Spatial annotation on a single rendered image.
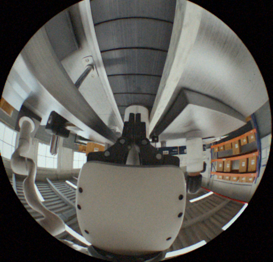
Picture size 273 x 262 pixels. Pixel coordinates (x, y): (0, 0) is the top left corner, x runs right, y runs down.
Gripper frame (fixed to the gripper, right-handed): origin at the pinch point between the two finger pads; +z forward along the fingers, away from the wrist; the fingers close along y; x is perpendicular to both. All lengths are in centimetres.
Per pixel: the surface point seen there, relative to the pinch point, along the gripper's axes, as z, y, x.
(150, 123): 3.9, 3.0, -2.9
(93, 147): 60, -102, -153
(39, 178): -179, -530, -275
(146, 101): 6.3, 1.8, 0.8
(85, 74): 6.1, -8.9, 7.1
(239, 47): 4.4, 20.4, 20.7
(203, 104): 7.1, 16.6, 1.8
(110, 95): 6.1, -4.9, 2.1
